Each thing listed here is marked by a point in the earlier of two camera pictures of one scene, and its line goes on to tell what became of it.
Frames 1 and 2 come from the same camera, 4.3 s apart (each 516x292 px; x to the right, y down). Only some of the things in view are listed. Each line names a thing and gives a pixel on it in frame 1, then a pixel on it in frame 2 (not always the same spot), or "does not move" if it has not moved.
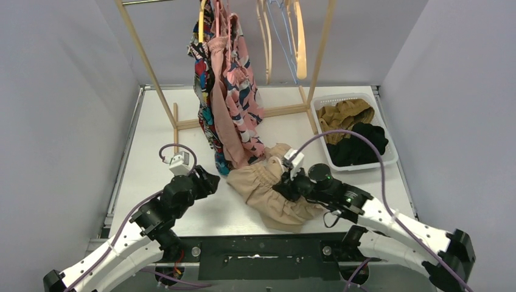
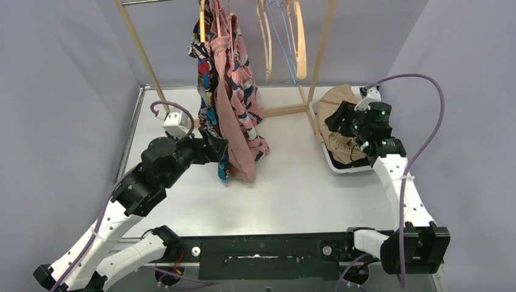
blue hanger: x=295 y=79 does not move
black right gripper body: x=301 y=184 → x=355 y=125
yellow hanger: x=201 y=22 does not move
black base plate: x=269 y=256 does not move
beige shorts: x=275 y=208 → x=344 y=148
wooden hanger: x=300 y=50 does not move
